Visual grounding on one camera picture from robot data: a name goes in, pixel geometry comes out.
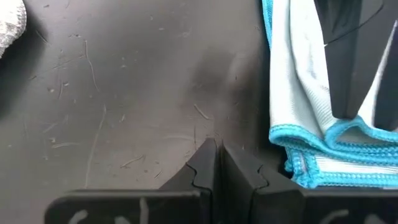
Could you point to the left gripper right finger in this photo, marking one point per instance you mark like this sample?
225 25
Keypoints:
280 205

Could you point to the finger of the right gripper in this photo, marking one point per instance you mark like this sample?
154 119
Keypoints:
390 93
345 62

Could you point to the white grey microfiber towel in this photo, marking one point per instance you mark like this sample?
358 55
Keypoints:
9 25

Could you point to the pale blue teal-edged towel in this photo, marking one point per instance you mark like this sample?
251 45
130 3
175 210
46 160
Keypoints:
295 77

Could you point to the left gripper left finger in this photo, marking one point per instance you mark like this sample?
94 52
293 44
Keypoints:
140 205

